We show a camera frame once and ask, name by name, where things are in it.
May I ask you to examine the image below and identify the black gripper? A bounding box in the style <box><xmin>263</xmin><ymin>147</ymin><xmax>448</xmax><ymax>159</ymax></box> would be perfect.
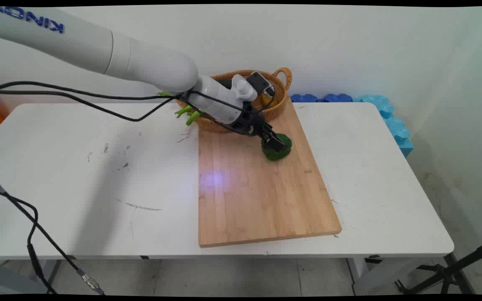
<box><xmin>232</xmin><ymin>102</ymin><xmax>288</xmax><ymax>153</ymax></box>

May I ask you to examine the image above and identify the green bell pepper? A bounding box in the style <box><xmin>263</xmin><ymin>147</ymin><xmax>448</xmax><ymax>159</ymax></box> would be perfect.
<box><xmin>261</xmin><ymin>133</ymin><xmax>293</xmax><ymax>162</ymax></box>

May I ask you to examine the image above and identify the woven wicker basket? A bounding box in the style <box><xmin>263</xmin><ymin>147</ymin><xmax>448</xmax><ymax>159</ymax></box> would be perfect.
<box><xmin>175</xmin><ymin>68</ymin><xmax>293</xmax><ymax>134</ymax></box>

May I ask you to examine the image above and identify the wooden cutting board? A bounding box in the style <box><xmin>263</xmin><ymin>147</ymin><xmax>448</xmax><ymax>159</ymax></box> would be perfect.
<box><xmin>197</xmin><ymin>100</ymin><xmax>343</xmax><ymax>248</ymax></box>

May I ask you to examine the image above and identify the green onion bunch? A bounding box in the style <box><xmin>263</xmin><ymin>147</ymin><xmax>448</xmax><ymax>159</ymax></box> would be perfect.
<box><xmin>157</xmin><ymin>92</ymin><xmax>203</xmax><ymax>127</ymax></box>

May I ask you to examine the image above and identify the light blue foam mat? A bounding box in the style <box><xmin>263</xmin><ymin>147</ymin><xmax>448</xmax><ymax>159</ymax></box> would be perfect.
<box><xmin>352</xmin><ymin>94</ymin><xmax>414</xmax><ymax>158</ymax></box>

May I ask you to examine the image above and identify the white table leg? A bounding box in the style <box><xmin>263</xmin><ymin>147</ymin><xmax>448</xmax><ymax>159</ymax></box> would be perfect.
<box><xmin>347</xmin><ymin>257</ymin><xmax>431</xmax><ymax>296</ymax></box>

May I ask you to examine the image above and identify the black tripod stand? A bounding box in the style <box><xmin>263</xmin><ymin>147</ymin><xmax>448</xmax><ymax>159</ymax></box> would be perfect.
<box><xmin>394</xmin><ymin>240</ymin><xmax>482</xmax><ymax>295</ymax></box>

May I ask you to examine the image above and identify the grey table leg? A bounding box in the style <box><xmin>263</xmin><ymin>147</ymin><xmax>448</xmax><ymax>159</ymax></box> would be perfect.
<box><xmin>0</xmin><ymin>259</ymin><xmax>62</xmax><ymax>295</ymax></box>

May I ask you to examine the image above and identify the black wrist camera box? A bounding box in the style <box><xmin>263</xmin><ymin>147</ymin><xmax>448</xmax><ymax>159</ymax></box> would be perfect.
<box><xmin>248</xmin><ymin>71</ymin><xmax>276</xmax><ymax>101</ymax></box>

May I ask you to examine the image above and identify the black cable with inline plug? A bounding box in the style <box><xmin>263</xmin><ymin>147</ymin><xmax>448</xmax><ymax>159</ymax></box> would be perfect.
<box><xmin>0</xmin><ymin>89</ymin><xmax>250</xmax><ymax>294</ymax></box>

